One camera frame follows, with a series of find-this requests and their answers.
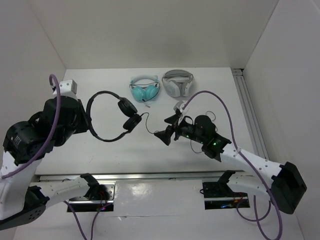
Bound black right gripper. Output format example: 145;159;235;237
154;113;205;146

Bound thin black headphone cable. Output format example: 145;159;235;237
139;110;218;155

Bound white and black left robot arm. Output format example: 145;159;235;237
0;96;109;230

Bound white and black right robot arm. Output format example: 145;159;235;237
154;114;307;215

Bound teal cat-ear headphones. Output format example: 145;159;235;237
129;75;161;102

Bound white grey gaming headset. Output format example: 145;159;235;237
161;69;194;98

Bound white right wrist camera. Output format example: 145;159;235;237
173;101;189;126

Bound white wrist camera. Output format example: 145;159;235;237
59;79;78;100
173;101;189;126

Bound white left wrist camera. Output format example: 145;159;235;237
59;79;78;100

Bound aluminium front rail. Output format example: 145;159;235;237
38;170;248;182

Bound aluminium side rail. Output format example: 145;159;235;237
231;68;269;160

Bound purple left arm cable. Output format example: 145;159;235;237
0;73;111;239

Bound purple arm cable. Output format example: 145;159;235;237
181;90;283;240
0;73;111;239

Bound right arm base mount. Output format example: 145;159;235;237
199;182;250;210

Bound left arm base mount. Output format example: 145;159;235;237
68;181;116;213

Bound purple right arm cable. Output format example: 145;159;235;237
181;90;283;240

